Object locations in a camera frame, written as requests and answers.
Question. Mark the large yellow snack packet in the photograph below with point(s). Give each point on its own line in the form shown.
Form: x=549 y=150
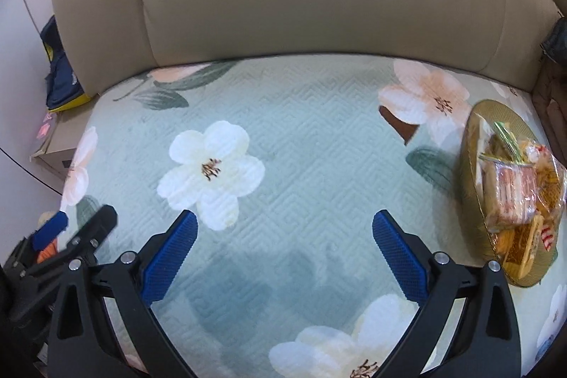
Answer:
x=522 y=247

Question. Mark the brown striped snack packet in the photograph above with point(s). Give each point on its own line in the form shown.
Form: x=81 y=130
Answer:
x=509 y=192

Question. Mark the pink paper tag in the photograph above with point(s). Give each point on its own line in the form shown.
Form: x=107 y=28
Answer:
x=45 y=128

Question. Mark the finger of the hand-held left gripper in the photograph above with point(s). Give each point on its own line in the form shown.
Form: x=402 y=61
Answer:
x=51 y=229
x=99 y=227

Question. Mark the blue and yellow bag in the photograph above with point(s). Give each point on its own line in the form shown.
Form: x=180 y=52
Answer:
x=60 y=72

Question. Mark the green and white snack packet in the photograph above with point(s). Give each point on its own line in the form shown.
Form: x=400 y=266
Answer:
x=507 y=136

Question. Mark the floral quilted sofa cover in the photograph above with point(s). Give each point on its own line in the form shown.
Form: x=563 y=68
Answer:
x=288 y=165

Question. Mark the brown cloth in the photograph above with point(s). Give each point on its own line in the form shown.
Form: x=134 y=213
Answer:
x=551 y=108

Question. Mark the clear bag of yellow rings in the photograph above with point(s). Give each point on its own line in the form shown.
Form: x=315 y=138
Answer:
x=551 y=178

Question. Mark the blue denim cloth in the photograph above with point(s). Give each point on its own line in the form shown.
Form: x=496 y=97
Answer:
x=556 y=39

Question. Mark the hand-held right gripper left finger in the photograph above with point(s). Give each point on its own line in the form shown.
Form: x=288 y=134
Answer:
x=170 y=258

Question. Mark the small red and white candy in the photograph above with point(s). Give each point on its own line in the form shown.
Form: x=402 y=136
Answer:
x=547 y=237

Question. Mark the cardboard box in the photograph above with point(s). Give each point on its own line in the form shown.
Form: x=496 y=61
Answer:
x=57 y=143

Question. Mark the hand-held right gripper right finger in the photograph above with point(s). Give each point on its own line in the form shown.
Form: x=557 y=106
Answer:
x=398 y=258

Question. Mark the golden woven tray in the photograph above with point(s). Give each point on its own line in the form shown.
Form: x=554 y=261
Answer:
x=471 y=183

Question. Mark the orange cloth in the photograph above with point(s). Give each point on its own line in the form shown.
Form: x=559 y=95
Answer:
x=46 y=252

